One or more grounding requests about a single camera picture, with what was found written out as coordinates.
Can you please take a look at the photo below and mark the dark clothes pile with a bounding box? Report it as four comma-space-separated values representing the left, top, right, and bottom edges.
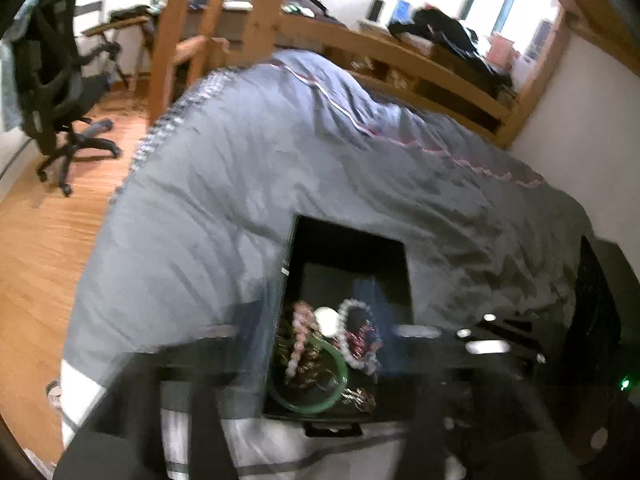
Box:
387, 6, 509, 80

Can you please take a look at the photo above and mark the white bead bracelet amber bead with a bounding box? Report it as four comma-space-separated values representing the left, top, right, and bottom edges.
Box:
285, 301, 320, 380

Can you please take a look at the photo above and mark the black jewelry box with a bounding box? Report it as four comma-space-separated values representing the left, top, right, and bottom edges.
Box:
262, 216, 414, 425

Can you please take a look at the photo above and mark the black office chair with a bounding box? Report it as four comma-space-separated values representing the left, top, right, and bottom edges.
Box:
6, 0, 122, 197

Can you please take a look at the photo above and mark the pink bead bracelet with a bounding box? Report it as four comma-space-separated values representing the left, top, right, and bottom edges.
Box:
335, 298, 385, 373

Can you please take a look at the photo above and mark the wooden bed frame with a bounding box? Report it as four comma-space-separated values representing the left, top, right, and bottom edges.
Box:
148, 0, 639, 148

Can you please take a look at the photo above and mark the grey duvet with red trim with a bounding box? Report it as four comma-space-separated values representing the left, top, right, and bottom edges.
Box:
61, 51, 592, 479

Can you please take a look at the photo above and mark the wooden desk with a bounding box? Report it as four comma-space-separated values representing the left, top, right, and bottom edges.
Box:
81, 4, 156, 96

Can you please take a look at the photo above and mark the green jade bangle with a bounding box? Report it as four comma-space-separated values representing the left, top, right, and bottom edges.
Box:
267, 337, 349, 417

